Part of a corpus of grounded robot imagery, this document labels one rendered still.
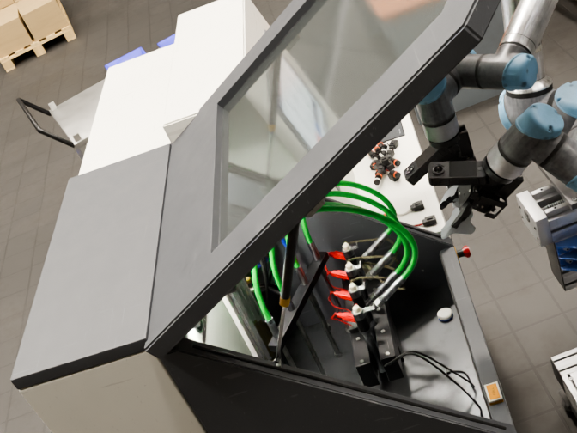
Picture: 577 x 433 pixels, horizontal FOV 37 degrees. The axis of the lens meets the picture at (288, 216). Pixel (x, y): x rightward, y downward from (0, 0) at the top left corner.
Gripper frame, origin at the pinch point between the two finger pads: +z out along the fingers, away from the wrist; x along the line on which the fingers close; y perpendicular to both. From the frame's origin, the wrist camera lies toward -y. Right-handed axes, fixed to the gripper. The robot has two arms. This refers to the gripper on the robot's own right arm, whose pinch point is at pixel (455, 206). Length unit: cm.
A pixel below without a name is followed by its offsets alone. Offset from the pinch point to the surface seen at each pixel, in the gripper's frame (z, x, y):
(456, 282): 26.6, 4.8, -5.2
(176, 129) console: -31, 23, -58
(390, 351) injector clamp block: 23.6, -15.4, -25.0
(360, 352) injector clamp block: 23.6, -12.8, -32.2
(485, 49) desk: 93, 244, 45
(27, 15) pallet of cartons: 85, 566, -286
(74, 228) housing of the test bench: -28, -2, -83
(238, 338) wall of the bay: 6, -15, -57
